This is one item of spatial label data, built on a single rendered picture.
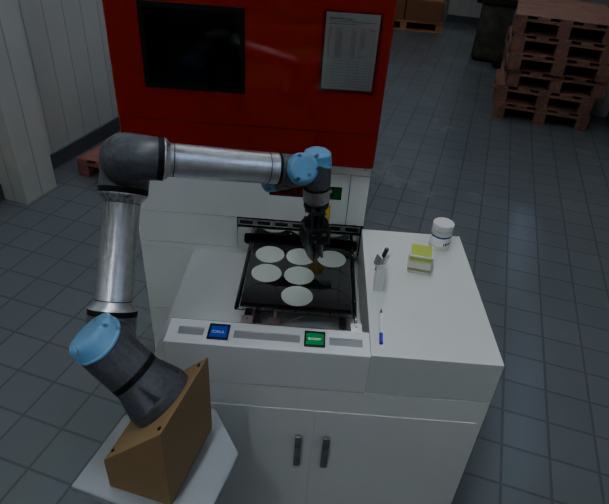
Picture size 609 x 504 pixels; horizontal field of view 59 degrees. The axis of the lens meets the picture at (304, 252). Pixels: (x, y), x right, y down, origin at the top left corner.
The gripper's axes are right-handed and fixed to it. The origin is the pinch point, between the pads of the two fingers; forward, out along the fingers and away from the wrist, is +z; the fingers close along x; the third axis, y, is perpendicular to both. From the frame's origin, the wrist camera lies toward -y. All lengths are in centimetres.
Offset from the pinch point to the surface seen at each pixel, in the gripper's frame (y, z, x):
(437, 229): -12.8, 1.3, 43.7
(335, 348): 31.0, 8.6, 1.7
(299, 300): 3.6, 14.1, -4.5
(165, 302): -40, 47, -53
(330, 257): -18.9, 14.4, 9.2
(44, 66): -285, 20, -155
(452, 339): 30.3, 9.4, 34.6
